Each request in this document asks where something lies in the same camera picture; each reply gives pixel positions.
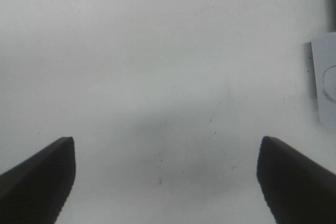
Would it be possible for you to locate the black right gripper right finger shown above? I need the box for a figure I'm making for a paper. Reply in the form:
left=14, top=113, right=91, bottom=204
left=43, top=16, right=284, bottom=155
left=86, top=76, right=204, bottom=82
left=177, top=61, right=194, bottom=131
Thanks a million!
left=256, top=136, right=335, bottom=223

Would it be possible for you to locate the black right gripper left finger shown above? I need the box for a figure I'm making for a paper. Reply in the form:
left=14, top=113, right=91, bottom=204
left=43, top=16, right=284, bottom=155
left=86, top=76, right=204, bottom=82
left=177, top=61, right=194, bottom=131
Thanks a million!
left=1, top=137, right=76, bottom=223

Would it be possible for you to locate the round door release button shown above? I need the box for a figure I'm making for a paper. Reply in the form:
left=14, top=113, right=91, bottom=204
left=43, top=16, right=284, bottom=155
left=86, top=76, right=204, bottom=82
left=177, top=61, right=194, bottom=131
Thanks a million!
left=322, top=65, right=336, bottom=103

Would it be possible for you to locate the white microwave oven body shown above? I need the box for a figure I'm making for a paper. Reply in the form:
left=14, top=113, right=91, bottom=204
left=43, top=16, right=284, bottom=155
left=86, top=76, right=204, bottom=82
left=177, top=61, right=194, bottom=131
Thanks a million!
left=311, top=33, right=335, bottom=129

